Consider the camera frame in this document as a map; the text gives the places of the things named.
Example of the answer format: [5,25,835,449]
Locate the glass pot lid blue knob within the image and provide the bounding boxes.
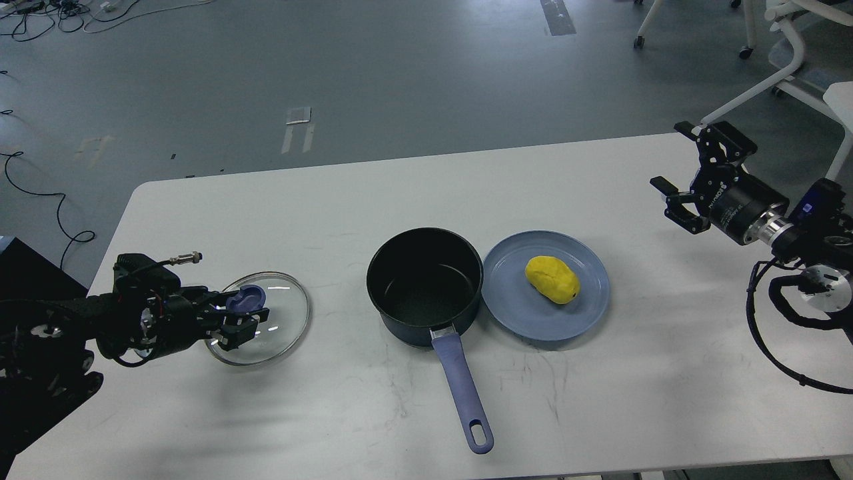
[203,271,312,367]

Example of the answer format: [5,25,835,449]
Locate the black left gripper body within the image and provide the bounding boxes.
[137,286,225,357]

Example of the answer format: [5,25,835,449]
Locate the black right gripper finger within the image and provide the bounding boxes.
[650,176,710,235]
[674,121,758,182]

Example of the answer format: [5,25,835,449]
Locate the yellow potato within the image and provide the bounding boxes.
[524,255,582,305]

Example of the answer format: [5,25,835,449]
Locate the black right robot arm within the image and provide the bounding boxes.
[650,121,852,395]

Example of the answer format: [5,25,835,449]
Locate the black box at left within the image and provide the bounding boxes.
[1,236,87,300]

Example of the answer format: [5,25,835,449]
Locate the white chair leg with caster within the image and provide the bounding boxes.
[633,0,665,49]

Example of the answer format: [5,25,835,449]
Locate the black floor cable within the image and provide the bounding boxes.
[0,151,97,271]

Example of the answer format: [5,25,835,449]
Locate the blue plate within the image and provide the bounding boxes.
[482,231,610,343]

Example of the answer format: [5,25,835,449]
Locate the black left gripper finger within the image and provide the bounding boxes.
[200,287,269,320]
[205,312,262,351]

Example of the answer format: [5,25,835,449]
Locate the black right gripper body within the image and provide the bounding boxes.
[692,166,790,245]

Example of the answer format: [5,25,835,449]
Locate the dark blue saucepan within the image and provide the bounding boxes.
[366,227,494,455]

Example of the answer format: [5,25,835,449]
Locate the tangled floor cables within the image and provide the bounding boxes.
[0,0,217,43]

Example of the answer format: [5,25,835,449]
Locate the white office chair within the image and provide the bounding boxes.
[700,1,852,180]

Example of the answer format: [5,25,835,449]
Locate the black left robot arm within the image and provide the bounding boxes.
[1,252,269,476]

